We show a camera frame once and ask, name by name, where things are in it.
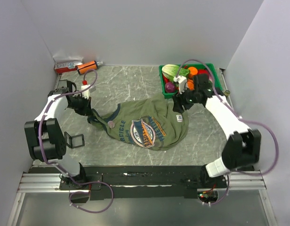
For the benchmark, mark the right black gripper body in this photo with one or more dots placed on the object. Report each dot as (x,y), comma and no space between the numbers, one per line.
(189,99)

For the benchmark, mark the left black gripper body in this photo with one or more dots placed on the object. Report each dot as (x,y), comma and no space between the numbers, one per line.
(79,104)

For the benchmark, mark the olive green t-shirt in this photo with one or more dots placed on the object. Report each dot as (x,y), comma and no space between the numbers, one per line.
(150,123)

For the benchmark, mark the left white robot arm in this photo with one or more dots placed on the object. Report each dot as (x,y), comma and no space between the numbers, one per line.
(44,136)

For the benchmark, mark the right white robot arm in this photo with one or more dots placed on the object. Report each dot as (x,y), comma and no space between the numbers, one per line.
(242,148)

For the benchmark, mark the toy orange pumpkin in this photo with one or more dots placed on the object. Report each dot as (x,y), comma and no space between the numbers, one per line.
(190,84)

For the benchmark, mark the green plastic crate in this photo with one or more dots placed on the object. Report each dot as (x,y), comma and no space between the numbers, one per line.
(198,66)

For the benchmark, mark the toy purple onion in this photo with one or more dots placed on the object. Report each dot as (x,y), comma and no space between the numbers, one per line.
(170,87)

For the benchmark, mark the toy orange fruit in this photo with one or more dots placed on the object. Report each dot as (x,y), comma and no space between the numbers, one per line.
(193,71)

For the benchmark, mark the toy red bell pepper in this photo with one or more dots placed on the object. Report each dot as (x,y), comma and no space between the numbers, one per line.
(202,71)

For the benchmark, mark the toy red chili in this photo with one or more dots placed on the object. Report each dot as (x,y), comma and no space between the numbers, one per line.
(166,80)

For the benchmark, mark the toy purple eggplant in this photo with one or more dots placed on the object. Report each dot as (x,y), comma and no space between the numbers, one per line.
(210,75)

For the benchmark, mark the black folding stand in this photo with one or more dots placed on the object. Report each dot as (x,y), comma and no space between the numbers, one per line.
(75,141)

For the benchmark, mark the toy napa cabbage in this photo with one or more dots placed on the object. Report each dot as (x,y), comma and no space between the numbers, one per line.
(170,71)

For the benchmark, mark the orange cylindrical bottle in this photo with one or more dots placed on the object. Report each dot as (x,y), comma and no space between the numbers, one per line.
(83,68)

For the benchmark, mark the small dark glass jar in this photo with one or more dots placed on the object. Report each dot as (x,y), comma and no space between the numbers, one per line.
(227,93)

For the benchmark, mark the red white carton box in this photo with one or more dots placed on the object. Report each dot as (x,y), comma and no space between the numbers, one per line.
(66,62)

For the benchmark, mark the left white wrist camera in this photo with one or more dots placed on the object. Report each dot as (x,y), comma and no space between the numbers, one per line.
(87,89)

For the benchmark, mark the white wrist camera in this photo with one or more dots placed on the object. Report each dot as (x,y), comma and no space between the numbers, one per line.
(87,89)
(182,83)

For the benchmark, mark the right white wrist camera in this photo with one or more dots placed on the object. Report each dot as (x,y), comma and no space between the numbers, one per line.
(182,83)

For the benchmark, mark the aluminium rail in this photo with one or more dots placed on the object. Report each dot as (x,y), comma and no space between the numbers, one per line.
(52,182)

